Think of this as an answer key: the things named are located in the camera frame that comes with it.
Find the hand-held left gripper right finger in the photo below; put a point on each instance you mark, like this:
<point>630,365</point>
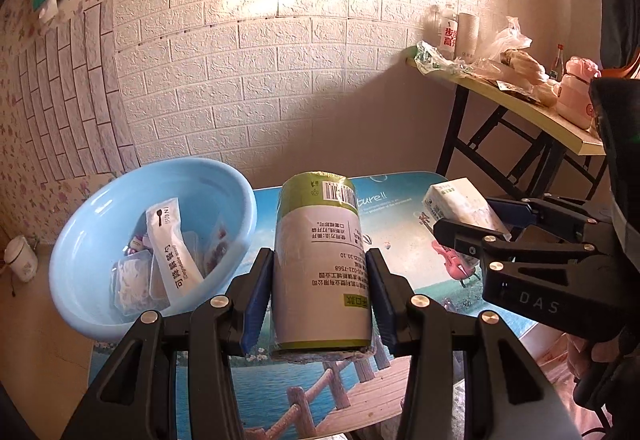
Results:
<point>382,310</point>

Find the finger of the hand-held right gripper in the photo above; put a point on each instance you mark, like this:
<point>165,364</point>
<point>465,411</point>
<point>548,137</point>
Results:
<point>510,210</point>
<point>465,240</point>

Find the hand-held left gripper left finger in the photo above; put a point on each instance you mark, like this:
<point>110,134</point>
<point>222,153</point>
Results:
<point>255,310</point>

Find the cream tissue pack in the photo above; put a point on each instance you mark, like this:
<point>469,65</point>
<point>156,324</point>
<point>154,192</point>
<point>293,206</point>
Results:
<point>460,202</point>

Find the clear snack packet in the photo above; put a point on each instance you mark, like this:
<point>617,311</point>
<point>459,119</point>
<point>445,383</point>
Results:
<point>192,247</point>
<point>219,247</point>

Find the green white cylindrical can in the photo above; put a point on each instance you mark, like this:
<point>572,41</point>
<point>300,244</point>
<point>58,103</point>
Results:
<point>320,270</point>

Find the white paper spoon packet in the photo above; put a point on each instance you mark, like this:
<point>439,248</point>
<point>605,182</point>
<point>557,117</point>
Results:
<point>172,250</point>

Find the clear plastic bagged items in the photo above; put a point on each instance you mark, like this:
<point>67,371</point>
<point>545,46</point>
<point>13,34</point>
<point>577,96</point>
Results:
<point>132,285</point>

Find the light blue plastic basin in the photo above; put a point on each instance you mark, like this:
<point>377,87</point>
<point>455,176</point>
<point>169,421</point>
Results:
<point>100,240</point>

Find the yellow folding table black legs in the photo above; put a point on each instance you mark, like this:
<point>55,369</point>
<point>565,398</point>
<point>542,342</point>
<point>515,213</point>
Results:
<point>540,117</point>

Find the bread in plastic bag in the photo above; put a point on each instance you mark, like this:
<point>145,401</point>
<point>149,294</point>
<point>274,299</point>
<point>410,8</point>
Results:
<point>525,65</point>

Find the clear bottle with red cap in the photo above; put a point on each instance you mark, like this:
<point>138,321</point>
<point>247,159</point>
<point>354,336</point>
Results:
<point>556,67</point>

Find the crumpled clear plastic wrapper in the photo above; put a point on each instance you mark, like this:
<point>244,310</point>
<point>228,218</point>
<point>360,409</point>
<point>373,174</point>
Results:
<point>430,60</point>

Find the stack of paper cups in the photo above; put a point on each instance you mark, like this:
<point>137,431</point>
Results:
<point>467,37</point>

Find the white bottle red label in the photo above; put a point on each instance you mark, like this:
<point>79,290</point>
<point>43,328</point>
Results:
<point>447,37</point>

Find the white mug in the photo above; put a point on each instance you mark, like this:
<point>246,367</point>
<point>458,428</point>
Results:
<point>21,260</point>

